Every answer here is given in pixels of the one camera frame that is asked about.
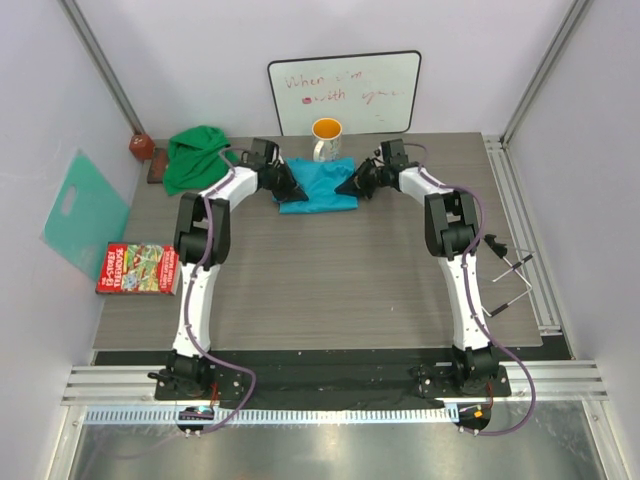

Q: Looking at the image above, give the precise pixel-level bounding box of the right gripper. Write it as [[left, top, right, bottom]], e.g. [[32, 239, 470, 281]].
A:
[[334, 159, 388, 199]]

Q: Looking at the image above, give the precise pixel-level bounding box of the blue t shirt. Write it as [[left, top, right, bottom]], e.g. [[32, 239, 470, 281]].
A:
[[279, 157, 358, 215]]

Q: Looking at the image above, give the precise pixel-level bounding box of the white mug orange inside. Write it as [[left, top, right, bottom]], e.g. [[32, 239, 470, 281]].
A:
[[312, 118, 343, 162]]

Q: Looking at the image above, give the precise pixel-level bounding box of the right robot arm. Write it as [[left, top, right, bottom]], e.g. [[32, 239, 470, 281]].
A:
[[335, 158, 499, 396]]

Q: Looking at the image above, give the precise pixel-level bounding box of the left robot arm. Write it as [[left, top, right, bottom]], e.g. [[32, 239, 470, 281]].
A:
[[167, 156, 307, 399]]

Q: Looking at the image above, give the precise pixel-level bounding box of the whiteboard with red writing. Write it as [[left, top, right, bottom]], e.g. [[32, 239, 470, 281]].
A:
[[267, 50, 422, 136]]

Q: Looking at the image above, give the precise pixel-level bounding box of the green t shirt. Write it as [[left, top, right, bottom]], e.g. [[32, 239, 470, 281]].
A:
[[163, 125, 238, 196]]

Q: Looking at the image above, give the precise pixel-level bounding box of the brown block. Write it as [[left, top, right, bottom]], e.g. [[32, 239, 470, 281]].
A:
[[129, 134, 155, 162]]

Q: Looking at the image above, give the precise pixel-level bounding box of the red book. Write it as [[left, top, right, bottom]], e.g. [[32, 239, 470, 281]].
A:
[[95, 242, 180, 295]]

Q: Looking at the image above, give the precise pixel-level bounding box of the teal plastic cutting board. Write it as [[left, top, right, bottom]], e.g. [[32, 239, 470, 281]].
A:
[[42, 151, 130, 281]]

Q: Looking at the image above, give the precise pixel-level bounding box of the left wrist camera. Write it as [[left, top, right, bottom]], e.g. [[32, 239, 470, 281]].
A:
[[240, 138, 280, 171]]

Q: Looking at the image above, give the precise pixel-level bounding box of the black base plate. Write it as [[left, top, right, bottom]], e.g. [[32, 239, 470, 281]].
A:
[[94, 338, 574, 412]]

